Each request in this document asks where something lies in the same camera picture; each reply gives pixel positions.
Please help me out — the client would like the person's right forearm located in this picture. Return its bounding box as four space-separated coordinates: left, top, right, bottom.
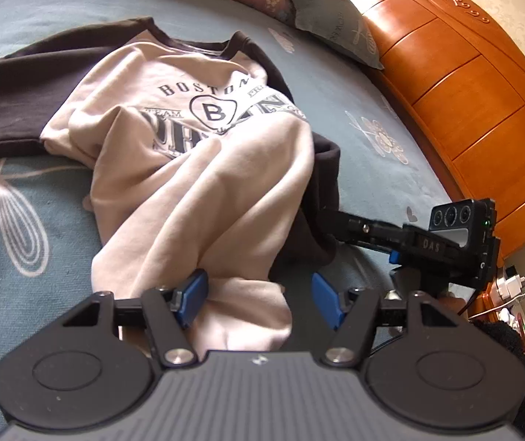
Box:
467 319 525 441

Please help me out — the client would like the blue floral bed sheet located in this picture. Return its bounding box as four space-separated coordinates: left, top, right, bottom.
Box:
0 0 456 359

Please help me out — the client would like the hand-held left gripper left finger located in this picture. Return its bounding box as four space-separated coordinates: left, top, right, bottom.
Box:
62 269 210 368

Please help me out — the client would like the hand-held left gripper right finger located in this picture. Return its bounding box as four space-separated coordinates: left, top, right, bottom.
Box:
312 272 463 368

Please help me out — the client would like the teal pillow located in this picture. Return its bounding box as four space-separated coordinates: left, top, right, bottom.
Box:
288 0 385 71

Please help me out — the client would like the white charger plug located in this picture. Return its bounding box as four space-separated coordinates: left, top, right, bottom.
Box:
496 276 525 299

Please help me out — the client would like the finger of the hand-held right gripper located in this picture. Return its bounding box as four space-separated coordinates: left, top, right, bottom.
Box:
316 209 411 252

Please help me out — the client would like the wooden headboard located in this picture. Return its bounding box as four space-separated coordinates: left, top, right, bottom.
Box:
331 0 525 258

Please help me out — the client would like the beige and dark printed shirt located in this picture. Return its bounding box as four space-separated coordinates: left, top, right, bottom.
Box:
0 16 341 350

